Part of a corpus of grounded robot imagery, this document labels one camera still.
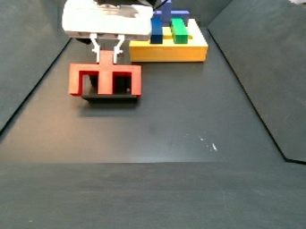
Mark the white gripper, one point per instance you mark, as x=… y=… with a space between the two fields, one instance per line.
x=123 y=19

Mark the red E-shaped block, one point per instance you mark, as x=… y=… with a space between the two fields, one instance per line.
x=105 y=71

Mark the yellow base board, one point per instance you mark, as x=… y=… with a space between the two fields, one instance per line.
x=169 y=51

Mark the blue long block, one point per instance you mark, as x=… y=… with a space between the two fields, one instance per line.
x=157 y=36

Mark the purple cross block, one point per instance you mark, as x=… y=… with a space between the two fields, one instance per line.
x=167 y=13

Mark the green long block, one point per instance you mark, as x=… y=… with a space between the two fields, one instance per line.
x=179 y=31

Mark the black bracket holder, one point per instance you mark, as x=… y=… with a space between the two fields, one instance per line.
x=121 y=90

